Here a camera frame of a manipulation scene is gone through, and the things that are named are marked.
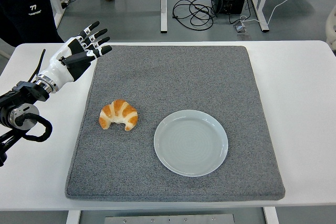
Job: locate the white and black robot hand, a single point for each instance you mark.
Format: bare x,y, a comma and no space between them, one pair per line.
59,73

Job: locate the grey fabric mat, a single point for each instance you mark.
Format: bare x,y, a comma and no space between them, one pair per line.
183,77

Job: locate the white table leg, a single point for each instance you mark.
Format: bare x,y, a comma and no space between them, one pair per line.
271,217
73,218

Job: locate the golden croissant bread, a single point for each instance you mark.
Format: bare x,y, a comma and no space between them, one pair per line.
118,111

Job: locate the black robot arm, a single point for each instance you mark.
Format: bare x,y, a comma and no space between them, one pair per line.
23,90

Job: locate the silver floor socket box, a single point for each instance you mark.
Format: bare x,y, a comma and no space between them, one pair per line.
240,28

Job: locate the white desk leg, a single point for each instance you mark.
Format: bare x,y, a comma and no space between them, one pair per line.
263,24
53,1
163,11

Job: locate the white rounded chair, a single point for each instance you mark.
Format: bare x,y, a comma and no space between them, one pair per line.
331,30

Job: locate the grey metal plate with screws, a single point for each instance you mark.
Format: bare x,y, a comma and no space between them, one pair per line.
170,220

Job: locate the pale grey round plate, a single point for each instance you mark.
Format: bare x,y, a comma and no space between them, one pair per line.
190,142

